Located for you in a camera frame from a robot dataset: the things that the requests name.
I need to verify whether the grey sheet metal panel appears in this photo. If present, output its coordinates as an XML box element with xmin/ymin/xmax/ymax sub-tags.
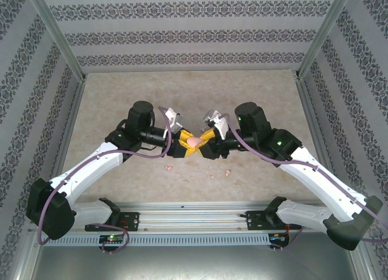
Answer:
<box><xmin>18</xmin><ymin>231</ymin><xmax>373</xmax><ymax>280</ymax></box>

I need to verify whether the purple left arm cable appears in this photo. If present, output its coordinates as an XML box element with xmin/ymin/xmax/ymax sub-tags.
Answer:
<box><xmin>36</xmin><ymin>105</ymin><xmax>173</xmax><ymax>246</ymax></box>

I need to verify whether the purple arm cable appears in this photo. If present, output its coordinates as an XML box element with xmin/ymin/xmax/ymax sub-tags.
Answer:
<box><xmin>222</xmin><ymin>113</ymin><xmax>388</xmax><ymax>244</ymax></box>
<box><xmin>36</xmin><ymin>105</ymin><xmax>173</xmax><ymax>246</ymax></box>

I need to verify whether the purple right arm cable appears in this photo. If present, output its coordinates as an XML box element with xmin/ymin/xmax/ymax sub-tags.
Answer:
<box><xmin>222</xmin><ymin>113</ymin><xmax>388</xmax><ymax>244</ymax></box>

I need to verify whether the aluminium side rail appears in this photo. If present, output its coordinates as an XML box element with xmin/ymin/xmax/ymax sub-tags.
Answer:
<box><xmin>50</xmin><ymin>78</ymin><xmax>89</xmax><ymax>184</ymax></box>
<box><xmin>295</xmin><ymin>76</ymin><xmax>369</xmax><ymax>202</ymax></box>

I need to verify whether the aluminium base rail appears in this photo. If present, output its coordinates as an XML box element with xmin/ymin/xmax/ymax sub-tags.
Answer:
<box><xmin>72</xmin><ymin>201</ymin><xmax>355</xmax><ymax>232</ymax></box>

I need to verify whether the slotted grey cable duct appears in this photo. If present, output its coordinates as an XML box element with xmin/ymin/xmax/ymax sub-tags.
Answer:
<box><xmin>39</xmin><ymin>231</ymin><xmax>292</xmax><ymax>247</ymax></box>

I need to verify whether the short purple cable loop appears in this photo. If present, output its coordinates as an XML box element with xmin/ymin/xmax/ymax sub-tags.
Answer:
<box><xmin>283</xmin><ymin>225</ymin><xmax>306</xmax><ymax>249</ymax></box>
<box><xmin>101</xmin><ymin>224</ymin><xmax>131</xmax><ymax>255</ymax></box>

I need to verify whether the aluminium frame post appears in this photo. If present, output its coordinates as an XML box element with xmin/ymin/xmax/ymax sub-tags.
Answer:
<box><xmin>295</xmin><ymin>0</ymin><xmax>357</xmax><ymax>81</ymax></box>
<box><xmin>24</xmin><ymin>0</ymin><xmax>89</xmax><ymax>81</ymax></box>

